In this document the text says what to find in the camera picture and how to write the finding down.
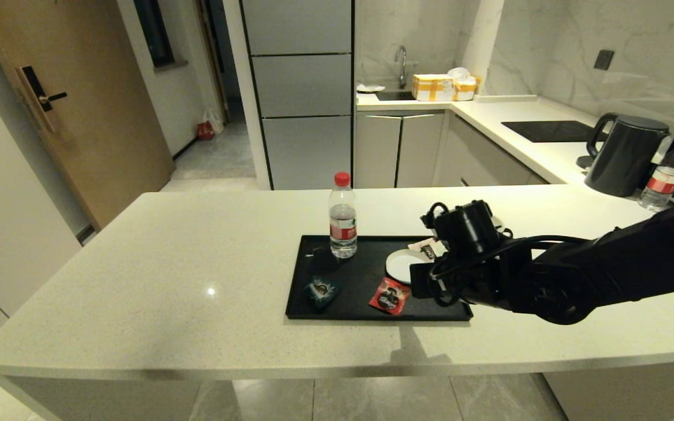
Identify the red coffee packet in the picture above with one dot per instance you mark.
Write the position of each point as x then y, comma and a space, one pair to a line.
388, 297

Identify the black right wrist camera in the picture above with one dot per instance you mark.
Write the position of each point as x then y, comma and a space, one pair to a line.
466, 228

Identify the white plastic bag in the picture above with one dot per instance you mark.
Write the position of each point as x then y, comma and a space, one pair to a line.
216, 120

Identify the grey sink cabinet door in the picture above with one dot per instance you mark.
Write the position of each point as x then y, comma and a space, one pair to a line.
420, 149
377, 151

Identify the small yellow taped box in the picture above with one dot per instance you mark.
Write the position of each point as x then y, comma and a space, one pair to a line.
466, 89

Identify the dark gray rounded object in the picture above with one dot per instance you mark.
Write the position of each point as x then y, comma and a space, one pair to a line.
581, 162

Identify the dark green snack packet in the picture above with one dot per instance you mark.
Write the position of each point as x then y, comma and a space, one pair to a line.
320, 292

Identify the black induction cooktop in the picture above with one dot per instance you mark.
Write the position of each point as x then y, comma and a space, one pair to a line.
547, 131

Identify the red plastic bag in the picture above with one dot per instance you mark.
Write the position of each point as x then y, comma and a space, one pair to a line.
205, 131

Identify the white tall cabinet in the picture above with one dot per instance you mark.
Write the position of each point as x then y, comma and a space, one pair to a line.
3, 222

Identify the grey counter base cabinet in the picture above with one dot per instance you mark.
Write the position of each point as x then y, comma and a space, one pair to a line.
483, 159

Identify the kitchen sink basin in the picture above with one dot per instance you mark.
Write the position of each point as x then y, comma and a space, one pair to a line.
395, 96

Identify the black rectangular serving tray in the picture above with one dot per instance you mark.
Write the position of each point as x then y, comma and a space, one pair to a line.
360, 275

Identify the black electric kettle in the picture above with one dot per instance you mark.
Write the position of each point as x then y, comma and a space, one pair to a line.
623, 156

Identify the dark wall socket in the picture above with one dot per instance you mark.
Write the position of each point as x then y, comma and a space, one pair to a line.
603, 59

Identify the black electronic door lock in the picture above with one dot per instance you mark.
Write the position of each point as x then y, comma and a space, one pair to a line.
35, 92

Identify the clear water bottle red cap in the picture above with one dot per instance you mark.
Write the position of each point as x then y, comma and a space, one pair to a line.
343, 233
662, 182

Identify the white shallow dish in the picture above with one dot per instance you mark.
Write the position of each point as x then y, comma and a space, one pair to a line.
370, 88

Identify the white crumpled cloth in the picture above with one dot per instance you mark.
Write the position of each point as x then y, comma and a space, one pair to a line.
458, 73

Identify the tall grey fridge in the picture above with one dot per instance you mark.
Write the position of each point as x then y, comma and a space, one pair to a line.
305, 88

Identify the dark window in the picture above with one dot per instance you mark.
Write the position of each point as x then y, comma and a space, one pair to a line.
152, 32

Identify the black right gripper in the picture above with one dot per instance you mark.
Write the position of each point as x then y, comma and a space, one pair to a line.
477, 280

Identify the wooden entrance door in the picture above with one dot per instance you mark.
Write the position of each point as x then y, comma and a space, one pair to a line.
91, 105

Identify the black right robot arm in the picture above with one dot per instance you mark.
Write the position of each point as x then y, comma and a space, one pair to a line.
635, 263

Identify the chrome sink faucet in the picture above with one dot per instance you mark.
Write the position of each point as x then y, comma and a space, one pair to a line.
401, 63

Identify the large yellow taped box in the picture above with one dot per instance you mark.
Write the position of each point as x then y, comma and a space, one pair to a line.
432, 88

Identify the white round saucer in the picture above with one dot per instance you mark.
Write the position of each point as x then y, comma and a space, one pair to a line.
398, 263

